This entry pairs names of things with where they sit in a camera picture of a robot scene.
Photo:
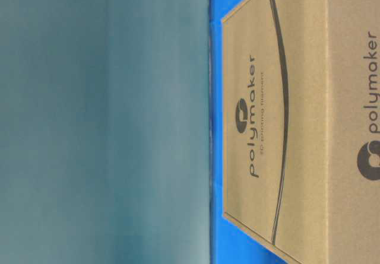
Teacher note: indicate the brown polymaker cardboard box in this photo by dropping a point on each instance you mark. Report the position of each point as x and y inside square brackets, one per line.
[301, 127]

